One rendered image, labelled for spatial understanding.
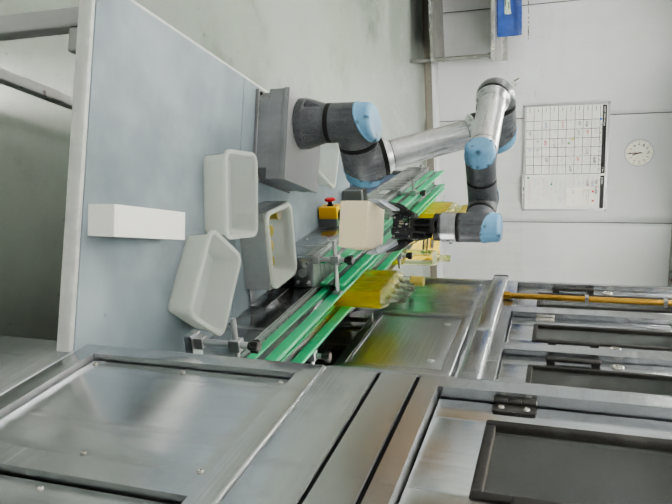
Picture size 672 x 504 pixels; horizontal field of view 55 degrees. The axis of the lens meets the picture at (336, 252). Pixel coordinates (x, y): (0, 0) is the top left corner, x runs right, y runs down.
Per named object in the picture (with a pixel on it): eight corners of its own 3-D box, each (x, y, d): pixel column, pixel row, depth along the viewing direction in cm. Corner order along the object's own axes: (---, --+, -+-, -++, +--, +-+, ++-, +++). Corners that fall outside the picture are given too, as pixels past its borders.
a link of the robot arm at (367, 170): (334, 135, 198) (507, 90, 198) (343, 176, 207) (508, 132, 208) (341, 155, 188) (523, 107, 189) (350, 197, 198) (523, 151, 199)
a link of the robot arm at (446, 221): (459, 214, 169) (458, 245, 169) (442, 213, 171) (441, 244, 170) (454, 210, 162) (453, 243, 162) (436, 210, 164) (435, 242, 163)
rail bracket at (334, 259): (314, 294, 200) (353, 296, 196) (310, 241, 195) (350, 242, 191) (318, 291, 203) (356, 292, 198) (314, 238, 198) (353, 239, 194)
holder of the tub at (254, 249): (247, 307, 187) (272, 308, 184) (237, 213, 180) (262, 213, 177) (272, 288, 203) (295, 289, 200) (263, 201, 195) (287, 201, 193)
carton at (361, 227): (340, 200, 170) (368, 200, 168) (358, 208, 185) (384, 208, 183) (338, 246, 170) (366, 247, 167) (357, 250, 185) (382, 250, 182)
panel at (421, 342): (269, 457, 150) (415, 478, 138) (268, 446, 149) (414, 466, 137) (376, 316, 231) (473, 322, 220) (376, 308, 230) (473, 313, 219)
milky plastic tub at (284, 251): (246, 290, 185) (274, 291, 182) (238, 213, 179) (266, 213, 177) (272, 271, 201) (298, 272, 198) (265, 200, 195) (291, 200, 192)
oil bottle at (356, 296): (324, 305, 210) (389, 309, 203) (323, 289, 208) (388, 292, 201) (330, 300, 215) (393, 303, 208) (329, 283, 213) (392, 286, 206)
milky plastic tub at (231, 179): (196, 239, 163) (227, 240, 160) (194, 149, 161) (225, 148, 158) (230, 236, 179) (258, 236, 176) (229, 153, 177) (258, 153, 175)
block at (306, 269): (293, 287, 202) (314, 288, 199) (290, 258, 199) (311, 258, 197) (297, 283, 205) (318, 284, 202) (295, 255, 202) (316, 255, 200)
